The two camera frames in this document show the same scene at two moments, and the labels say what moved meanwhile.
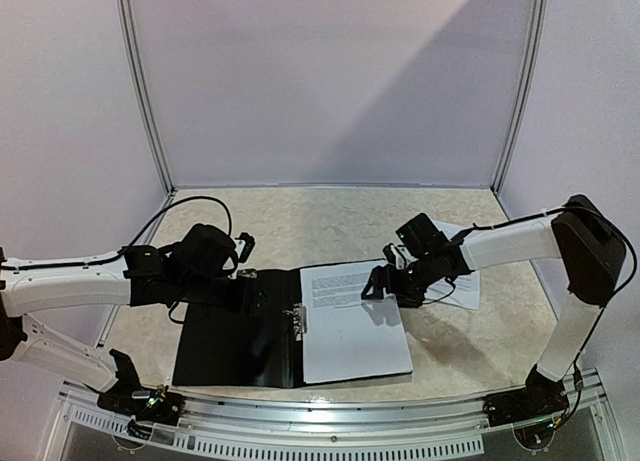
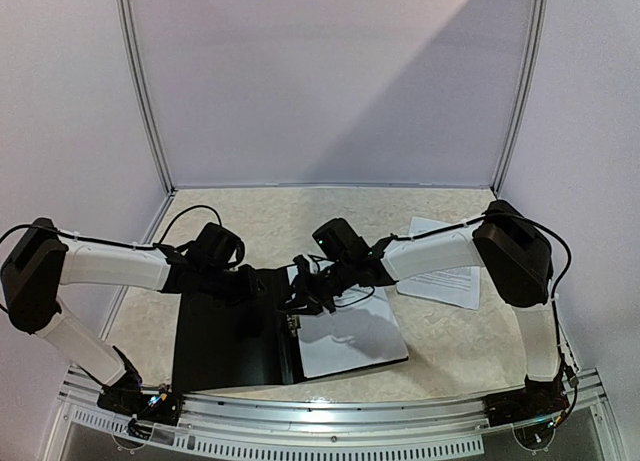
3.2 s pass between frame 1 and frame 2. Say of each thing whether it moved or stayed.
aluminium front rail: stayed
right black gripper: moved
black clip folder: stayed
